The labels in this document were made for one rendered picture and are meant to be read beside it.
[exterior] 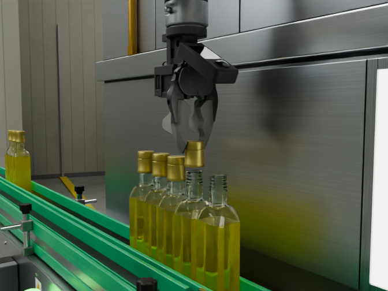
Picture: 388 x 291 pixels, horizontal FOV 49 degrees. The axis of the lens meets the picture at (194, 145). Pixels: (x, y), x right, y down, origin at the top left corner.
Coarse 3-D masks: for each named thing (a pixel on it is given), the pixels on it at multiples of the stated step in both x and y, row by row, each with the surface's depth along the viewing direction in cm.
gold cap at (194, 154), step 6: (192, 144) 73; (198, 144) 73; (186, 150) 73; (192, 150) 73; (198, 150) 73; (186, 156) 74; (192, 156) 73; (198, 156) 73; (186, 162) 74; (192, 162) 73; (198, 162) 73
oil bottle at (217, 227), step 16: (208, 208) 70; (224, 208) 69; (208, 224) 69; (224, 224) 68; (208, 240) 69; (224, 240) 69; (208, 256) 69; (224, 256) 69; (208, 272) 69; (224, 272) 69; (208, 288) 70; (224, 288) 69
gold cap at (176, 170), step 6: (168, 156) 79; (174, 156) 79; (180, 156) 79; (168, 162) 79; (174, 162) 78; (180, 162) 78; (168, 168) 79; (174, 168) 78; (180, 168) 78; (168, 174) 79; (174, 174) 78; (180, 174) 78; (168, 180) 79; (174, 180) 78; (180, 180) 78
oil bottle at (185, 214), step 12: (180, 204) 75; (192, 204) 73; (204, 204) 74; (180, 216) 74; (192, 216) 72; (180, 228) 74; (192, 228) 72; (180, 240) 74; (192, 240) 72; (180, 252) 75; (192, 252) 72; (180, 264) 75; (192, 264) 73; (192, 276) 73
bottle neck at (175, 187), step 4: (172, 184) 79; (176, 184) 78; (180, 184) 79; (172, 188) 79; (176, 188) 79; (180, 188) 79; (172, 192) 79; (176, 192) 79; (180, 192) 79; (184, 192) 80
